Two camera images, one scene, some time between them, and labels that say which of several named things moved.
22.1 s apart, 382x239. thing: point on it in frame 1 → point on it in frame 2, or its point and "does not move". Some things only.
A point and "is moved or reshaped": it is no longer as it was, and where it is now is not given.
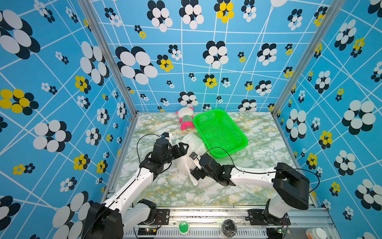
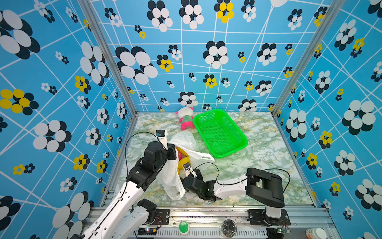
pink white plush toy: (185, 115) does not move
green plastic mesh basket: (220, 135) does not move
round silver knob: (229, 228) does not move
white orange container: (316, 233) does not move
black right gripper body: (202, 173) → (198, 177)
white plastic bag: (196, 147) is moved or reshaped
